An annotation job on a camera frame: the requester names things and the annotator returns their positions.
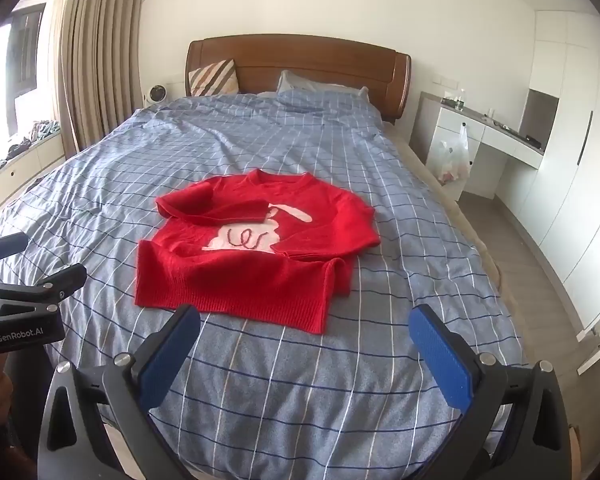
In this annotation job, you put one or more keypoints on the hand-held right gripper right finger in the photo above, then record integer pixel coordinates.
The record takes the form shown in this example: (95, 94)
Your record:
(445, 360)

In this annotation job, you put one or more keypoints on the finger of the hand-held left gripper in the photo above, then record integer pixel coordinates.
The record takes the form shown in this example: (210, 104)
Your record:
(0, 250)
(45, 282)

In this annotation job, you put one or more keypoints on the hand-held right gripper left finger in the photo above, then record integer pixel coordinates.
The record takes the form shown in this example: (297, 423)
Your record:
(165, 360)

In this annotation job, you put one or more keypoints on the red knitted sweater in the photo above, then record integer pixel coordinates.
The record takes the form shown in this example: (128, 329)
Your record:
(240, 280)

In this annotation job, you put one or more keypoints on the pile of clothes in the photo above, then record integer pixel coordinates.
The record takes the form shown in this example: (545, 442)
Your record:
(25, 137)

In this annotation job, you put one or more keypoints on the white window seat cabinet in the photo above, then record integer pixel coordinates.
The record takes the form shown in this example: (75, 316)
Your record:
(25, 170)

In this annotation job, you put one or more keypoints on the blue checked bedspread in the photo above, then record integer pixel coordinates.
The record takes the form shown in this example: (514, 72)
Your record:
(290, 390)

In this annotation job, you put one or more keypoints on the window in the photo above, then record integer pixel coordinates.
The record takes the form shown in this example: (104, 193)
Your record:
(25, 70)

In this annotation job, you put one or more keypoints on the white plastic bag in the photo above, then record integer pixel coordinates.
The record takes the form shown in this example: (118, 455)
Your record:
(447, 160)

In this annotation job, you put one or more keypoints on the white desk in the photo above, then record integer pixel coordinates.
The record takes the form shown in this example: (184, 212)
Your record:
(500, 160)

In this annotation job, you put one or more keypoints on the beige curtain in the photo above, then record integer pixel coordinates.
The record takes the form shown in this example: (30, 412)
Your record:
(100, 60)

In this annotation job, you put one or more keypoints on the white wardrobe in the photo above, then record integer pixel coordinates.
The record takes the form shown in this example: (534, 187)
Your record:
(570, 185)

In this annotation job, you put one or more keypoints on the small white round fan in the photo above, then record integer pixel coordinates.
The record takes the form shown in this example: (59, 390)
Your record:
(157, 93)

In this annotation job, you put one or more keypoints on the small black desk item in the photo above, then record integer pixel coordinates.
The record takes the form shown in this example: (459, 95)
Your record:
(533, 140)

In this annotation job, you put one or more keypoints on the bottles on desk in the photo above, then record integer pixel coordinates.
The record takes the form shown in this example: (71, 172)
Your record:
(455, 101)

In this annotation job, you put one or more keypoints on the striped pillow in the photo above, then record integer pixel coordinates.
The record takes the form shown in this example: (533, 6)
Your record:
(212, 77)

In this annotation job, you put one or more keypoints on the blue pillow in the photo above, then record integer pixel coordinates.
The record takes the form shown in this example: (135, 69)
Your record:
(320, 94)

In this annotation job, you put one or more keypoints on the wooden headboard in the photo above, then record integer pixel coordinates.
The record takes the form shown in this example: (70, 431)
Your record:
(330, 67)

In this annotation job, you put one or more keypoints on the white wall socket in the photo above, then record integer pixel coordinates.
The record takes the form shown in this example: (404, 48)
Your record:
(443, 80)

